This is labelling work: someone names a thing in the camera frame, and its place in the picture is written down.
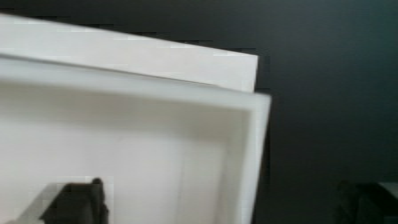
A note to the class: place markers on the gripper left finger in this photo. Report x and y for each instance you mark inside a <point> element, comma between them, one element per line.
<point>78,207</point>

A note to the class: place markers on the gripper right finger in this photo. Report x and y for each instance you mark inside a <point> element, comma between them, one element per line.
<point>366,204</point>

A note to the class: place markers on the white drawer cabinet box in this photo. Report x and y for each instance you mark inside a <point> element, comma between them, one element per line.
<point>132,110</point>

